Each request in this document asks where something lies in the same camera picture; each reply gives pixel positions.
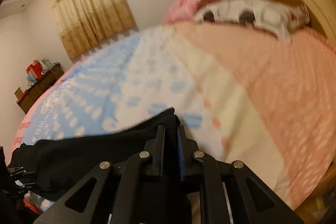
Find black trousers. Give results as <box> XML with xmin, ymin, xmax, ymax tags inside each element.
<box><xmin>7</xmin><ymin>107</ymin><xmax>200</xmax><ymax>224</ymax></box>

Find dark wooden desk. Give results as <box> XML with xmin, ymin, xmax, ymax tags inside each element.
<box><xmin>17</xmin><ymin>63</ymin><xmax>64</xmax><ymax>114</ymax></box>

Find brown cardboard box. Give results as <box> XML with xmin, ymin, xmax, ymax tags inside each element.
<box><xmin>14</xmin><ymin>87</ymin><xmax>23</xmax><ymax>100</ymax></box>

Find colourful patterned bedspread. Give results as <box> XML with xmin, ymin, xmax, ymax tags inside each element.
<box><xmin>14</xmin><ymin>22</ymin><xmax>335</xmax><ymax>209</ymax></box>

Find red gift bag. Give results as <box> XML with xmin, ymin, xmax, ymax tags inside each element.
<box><xmin>26</xmin><ymin>60</ymin><xmax>43</xmax><ymax>80</ymax></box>

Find white patterned pillow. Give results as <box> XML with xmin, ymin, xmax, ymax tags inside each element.
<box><xmin>193</xmin><ymin>0</ymin><xmax>310</xmax><ymax>42</ymax></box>

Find beige window curtain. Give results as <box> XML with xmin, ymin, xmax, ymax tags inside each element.
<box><xmin>51</xmin><ymin>0</ymin><xmax>135</xmax><ymax>60</ymax></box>

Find pink floral folded blanket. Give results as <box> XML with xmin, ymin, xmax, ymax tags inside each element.
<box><xmin>163</xmin><ymin>0</ymin><xmax>221</xmax><ymax>24</ymax></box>

